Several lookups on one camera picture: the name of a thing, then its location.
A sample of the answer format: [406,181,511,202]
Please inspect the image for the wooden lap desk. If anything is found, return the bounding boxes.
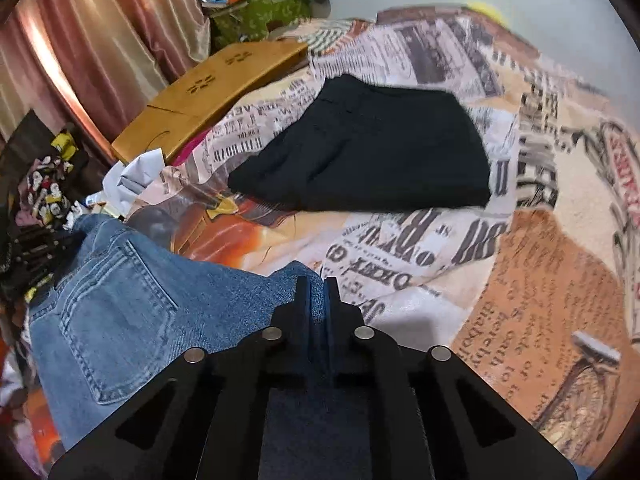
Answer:
[111,40,309,166]

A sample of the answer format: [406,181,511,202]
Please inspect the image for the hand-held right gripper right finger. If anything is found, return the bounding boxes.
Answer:
[324,278,577,480]

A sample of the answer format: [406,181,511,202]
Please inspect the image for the green storage box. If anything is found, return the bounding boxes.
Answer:
[210,0,313,51]

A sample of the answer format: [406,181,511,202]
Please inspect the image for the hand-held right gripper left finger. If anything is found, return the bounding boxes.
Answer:
[47,276,322,480]

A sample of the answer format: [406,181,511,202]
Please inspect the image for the newspaper print blanket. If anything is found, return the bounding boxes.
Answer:
[0,2,640,480]

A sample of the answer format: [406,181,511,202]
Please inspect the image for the white crumpled paper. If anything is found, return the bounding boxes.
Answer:
[102,149,166,218]

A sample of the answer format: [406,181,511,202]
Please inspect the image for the blue denim jeans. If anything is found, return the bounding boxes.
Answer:
[27,212,331,456]

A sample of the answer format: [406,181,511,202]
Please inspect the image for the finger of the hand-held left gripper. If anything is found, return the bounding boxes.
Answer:
[15,229,83,273]

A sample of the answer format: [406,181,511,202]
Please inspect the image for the black folded pants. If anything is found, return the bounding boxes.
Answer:
[227,74,493,212]

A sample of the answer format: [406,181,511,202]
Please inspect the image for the striped brown curtain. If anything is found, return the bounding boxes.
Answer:
[0,0,211,161]

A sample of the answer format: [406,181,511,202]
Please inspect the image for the cartoon print cloth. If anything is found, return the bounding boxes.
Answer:
[15,127,88,226]

